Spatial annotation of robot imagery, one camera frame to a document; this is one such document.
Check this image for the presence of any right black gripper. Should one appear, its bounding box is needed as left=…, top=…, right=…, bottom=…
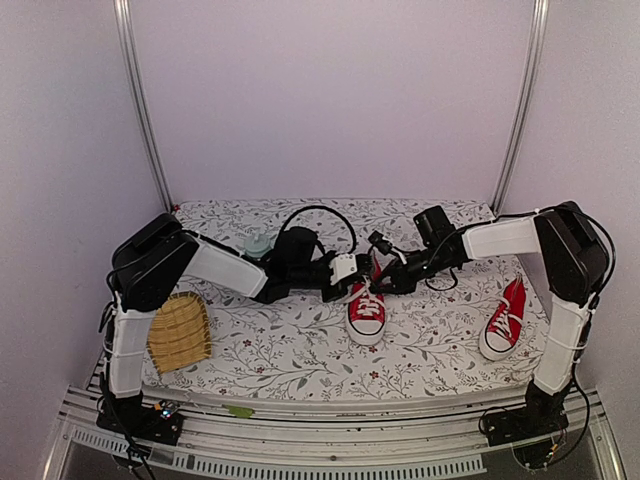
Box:
left=369, top=246, right=452, bottom=295

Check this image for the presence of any red sneaker with laces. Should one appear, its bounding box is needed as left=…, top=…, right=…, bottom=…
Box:
left=346, top=253, right=386, bottom=347

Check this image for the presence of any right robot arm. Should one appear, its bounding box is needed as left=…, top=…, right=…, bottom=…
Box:
left=368, top=201, right=616, bottom=436

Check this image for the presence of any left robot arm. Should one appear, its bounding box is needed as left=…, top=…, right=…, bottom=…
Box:
left=106, top=213, right=374, bottom=434

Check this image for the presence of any floral patterned table mat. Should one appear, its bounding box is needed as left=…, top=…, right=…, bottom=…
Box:
left=141, top=199, right=548, bottom=402

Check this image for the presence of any green tape piece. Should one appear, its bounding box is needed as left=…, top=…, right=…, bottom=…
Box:
left=224, top=405, right=254, bottom=419

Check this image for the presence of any woven bamboo basket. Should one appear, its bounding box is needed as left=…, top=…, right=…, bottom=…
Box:
left=147, top=291, right=212, bottom=374

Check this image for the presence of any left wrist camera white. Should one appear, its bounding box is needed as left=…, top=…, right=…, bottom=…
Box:
left=329, top=254, right=373, bottom=285

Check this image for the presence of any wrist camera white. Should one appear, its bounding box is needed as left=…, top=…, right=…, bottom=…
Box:
left=329, top=254, right=373, bottom=285
left=368, top=230, right=407, bottom=265

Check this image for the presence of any right black camera cable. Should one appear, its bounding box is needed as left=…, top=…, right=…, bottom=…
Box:
left=369, top=234, right=466, bottom=292

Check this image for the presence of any black camera cable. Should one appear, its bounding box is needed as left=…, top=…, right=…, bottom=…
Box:
left=369, top=234, right=466, bottom=292
left=276, top=203, right=359, bottom=256

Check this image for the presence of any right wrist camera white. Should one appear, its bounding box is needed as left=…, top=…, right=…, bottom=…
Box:
left=368, top=230, right=407, bottom=265

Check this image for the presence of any left black camera cable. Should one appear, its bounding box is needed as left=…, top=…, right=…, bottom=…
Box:
left=276, top=203, right=359, bottom=256

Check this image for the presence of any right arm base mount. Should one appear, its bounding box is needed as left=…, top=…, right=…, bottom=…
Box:
left=478, top=397, right=569, bottom=446

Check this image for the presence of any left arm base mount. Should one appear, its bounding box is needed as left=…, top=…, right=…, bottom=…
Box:
left=96, top=398, right=184, bottom=446

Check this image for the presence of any front aluminium rail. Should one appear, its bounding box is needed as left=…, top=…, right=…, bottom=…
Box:
left=43, top=386, right=631, bottom=479

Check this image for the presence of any right aluminium frame post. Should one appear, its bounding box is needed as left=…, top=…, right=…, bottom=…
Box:
left=490, top=0, right=549, bottom=214

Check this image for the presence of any aluminium frame post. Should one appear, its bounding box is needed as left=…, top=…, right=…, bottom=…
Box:
left=490, top=0, right=549, bottom=214
left=113, top=0, right=174, bottom=212

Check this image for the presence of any left aluminium frame post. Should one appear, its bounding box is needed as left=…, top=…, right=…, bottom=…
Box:
left=113, top=0, right=174, bottom=212

